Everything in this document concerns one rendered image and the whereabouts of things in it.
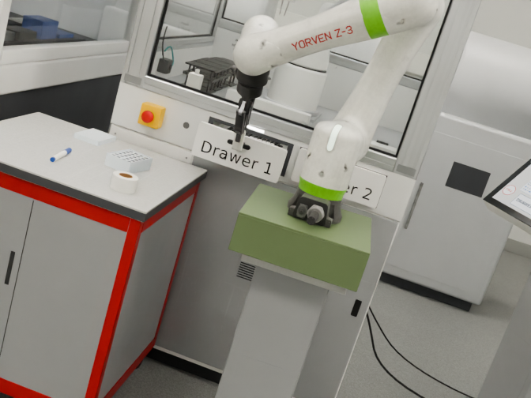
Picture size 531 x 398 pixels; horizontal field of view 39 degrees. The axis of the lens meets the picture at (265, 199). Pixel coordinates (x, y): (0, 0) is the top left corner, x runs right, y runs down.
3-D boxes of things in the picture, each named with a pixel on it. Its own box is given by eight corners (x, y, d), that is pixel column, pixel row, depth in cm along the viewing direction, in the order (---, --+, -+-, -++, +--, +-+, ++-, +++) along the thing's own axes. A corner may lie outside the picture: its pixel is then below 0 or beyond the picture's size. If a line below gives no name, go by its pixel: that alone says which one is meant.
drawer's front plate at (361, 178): (375, 208, 241) (386, 177, 238) (290, 179, 244) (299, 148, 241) (375, 208, 243) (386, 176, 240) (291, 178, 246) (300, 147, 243)
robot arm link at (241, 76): (269, 75, 209) (277, 62, 216) (229, 62, 210) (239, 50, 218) (264, 94, 213) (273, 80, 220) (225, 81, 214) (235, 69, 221)
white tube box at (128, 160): (127, 174, 219) (130, 163, 218) (103, 164, 222) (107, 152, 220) (149, 170, 230) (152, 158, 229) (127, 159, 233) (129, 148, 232)
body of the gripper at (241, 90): (243, 71, 221) (238, 98, 226) (234, 82, 214) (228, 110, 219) (267, 79, 220) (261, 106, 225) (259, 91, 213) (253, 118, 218)
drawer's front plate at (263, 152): (276, 183, 235) (287, 151, 232) (190, 154, 238) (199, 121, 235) (277, 182, 237) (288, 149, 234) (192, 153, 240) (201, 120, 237)
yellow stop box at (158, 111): (156, 129, 246) (161, 109, 244) (136, 123, 247) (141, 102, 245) (161, 128, 251) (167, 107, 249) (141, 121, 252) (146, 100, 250)
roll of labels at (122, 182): (112, 182, 209) (115, 168, 208) (137, 189, 209) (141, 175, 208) (107, 189, 202) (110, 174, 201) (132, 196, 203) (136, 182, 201)
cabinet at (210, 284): (328, 431, 264) (404, 223, 242) (61, 329, 276) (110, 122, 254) (352, 326, 355) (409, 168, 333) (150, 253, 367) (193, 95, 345)
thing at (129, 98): (401, 222, 242) (416, 180, 238) (110, 122, 254) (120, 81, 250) (406, 167, 333) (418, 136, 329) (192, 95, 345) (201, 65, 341)
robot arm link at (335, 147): (350, 194, 206) (371, 128, 201) (338, 204, 192) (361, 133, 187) (306, 178, 209) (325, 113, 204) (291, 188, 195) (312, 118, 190)
